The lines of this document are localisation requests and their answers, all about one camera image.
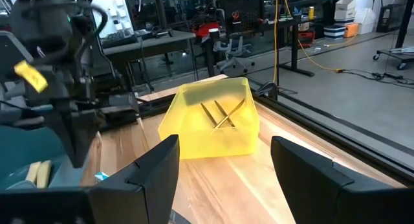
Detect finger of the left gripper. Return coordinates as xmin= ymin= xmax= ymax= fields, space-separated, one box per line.
xmin=76 ymin=115 xmax=101 ymax=169
xmin=52 ymin=109 xmax=79 ymax=169

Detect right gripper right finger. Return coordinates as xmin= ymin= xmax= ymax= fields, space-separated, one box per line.
xmin=270 ymin=135 xmax=414 ymax=224

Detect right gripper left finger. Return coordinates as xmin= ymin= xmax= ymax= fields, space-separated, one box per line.
xmin=0 ymin=134 xmax=181 ymax=224

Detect teal wave-patterned cutlery piece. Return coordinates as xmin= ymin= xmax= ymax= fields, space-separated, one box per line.
xmin=94 ymin=171 xmax=110 ymax=183

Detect dark teal plastic bin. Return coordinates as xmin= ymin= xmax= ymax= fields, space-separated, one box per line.
xmin=0 ymin=124 xmax=93 ymax=190

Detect yellow tape tag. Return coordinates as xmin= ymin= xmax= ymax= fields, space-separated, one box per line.
xmin=13 ymin=59 xmax=49 ymax=94

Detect black keyboard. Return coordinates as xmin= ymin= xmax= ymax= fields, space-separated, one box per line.
xmin=99 ymin=28 xmax=140 ymax=49

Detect yellow plastic bin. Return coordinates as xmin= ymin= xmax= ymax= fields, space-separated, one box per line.
xmin=157 ymin=76 xmax=261 ymax=161

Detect grey desk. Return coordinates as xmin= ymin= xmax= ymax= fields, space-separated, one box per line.
xmin=102 ymin=29 xmax=197 ymax=93

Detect white panel board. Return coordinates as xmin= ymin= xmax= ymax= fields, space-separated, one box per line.
xmin=91 ymin=0 xmax=136 ymax=39

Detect black handheld tool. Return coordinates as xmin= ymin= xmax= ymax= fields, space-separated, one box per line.
xmin=151 ymin=26 xmax=175 ymax=39

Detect black table clamp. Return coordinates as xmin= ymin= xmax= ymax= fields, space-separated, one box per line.
xmin=255 ymin=81 xmax=279 ymax=102

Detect red tool crate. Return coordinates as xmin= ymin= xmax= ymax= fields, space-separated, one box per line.
xmin=192 ymin=21 xmax=221 ymax=41

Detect black standing desk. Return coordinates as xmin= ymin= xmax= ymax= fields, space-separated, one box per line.
xmin=260 ymin=17 xmax=317 ymax=78

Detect low wheeled cart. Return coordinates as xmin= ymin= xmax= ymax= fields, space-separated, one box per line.
xmin=371 ymin=45 xmax=414 ymax=71

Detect white office chair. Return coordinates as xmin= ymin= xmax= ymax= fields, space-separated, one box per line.
xmin=213 ymin=35 xmax=257 ymax=75

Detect striped storage bins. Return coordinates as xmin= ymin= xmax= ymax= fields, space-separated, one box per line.
xmin=323 ymin=25 xmax=346 ymax=41

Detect orange storage box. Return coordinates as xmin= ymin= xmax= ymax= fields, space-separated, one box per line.
xmin=342 ymin=22 xmax=360 ymax=38

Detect black pegboard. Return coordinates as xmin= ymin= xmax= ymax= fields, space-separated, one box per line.
xmin=222 ymin=0 xmax=263 ymax=34

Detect white cardboard box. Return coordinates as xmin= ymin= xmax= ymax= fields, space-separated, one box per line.
xmin=334 ymin=0 xmax=357 ymax=21

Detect black tripod stand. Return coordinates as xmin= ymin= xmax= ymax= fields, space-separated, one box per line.
xmin=395 ymin=0 xmax=414 ymax=49

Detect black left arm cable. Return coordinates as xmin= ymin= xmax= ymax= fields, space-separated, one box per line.
xmin=22 ymin=0 xmax=110 ymax=67

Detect black floor cable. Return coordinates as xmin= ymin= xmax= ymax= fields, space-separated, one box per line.
xmin=336 ymin=67 xmax=414 ymax=87

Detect yellow floor cable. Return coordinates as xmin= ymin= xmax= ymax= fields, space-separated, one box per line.
xmin=272 ymin=0 xmax=360 ymax=86

